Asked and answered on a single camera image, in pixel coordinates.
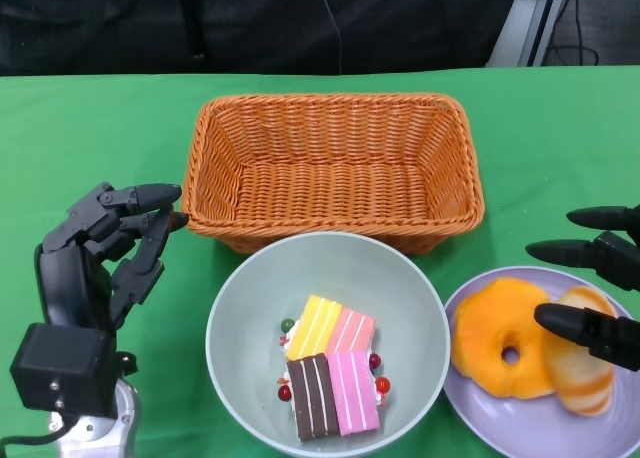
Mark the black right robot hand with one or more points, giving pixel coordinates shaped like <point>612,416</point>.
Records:
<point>620,263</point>

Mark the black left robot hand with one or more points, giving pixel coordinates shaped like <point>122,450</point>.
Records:
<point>65,278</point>

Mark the pale twisted bread orange glaze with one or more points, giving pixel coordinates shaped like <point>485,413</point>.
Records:
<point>580,383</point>

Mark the grey-green round bowl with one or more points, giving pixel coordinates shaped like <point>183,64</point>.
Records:
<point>250,303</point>

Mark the yellow and pink layered cake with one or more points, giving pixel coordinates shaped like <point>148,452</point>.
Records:
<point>325,328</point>

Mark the brown and pink layered cake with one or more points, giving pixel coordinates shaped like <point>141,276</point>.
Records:
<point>335,398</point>

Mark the lavender round plate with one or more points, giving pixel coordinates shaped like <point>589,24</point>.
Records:
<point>500,428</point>

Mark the orange wicker basket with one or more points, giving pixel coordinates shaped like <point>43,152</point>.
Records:
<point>330,193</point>

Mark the green tablecloth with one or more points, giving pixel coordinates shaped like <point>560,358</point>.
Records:
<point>100,128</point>

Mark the black backdrop curtain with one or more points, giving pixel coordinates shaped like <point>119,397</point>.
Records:
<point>200,23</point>

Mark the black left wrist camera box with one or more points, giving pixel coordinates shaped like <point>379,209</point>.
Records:
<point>62,368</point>

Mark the aluminium frame stand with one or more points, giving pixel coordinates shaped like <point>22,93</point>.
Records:
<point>525,23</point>

